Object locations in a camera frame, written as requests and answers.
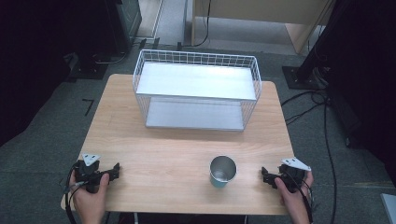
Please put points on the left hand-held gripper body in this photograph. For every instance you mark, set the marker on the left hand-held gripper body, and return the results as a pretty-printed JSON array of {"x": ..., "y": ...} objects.
[{"x": 88, "y": 174}]

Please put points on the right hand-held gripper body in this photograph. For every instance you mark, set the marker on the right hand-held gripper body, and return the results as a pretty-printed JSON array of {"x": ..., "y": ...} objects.
[{"x": 292, "y": 174}]

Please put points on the person's right hand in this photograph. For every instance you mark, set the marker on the person's right hand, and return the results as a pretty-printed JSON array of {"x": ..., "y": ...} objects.
[{"x": 294, "y": 202}]

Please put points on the person's left hand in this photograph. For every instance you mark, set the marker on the person's left hand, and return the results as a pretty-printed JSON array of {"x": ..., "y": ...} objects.
[{"x": 90, "y": 202}]

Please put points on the metal cup with blue outside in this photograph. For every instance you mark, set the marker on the metal cup with blue outside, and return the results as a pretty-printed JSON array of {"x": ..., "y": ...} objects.
[{"x": 222, "y": 171}]

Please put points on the pale grey flat panel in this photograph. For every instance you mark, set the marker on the pale grey flat panel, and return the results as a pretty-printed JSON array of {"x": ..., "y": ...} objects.
[{"x": 389, "y": 208}]

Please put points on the black curtain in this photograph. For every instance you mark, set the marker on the black curtain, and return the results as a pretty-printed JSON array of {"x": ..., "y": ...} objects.
[
  {"x": 370, "y": 77},
  {"x": 34, "y": 62}
]

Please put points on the dark equipment case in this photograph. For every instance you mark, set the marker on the dark equipment case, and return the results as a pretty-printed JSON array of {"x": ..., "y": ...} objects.
[{"x": 126, "y": 21}]

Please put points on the light wooden cabinet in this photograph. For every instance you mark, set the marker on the light wooden cabinet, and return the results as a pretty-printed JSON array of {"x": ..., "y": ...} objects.
[{"x": 264, "y": 12}]

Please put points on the black stand with base plate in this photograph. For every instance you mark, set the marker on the black stand with base plate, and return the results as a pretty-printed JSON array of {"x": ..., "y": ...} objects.
[
  {"x": 306, "y": 74},
  {"x": 90, "y": 67}
]

